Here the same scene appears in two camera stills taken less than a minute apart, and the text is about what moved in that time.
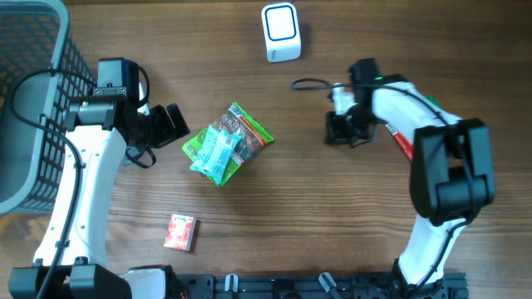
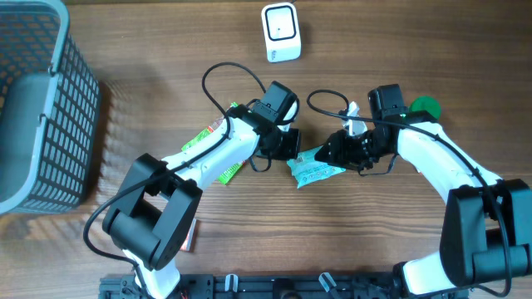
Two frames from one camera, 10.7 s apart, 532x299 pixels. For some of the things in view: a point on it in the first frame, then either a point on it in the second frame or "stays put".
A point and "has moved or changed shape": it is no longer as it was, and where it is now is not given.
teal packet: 215,154 has moved or changed shape
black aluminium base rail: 453,285 stays put
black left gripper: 166,131 -> 293,150
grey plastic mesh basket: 35,34 stays put
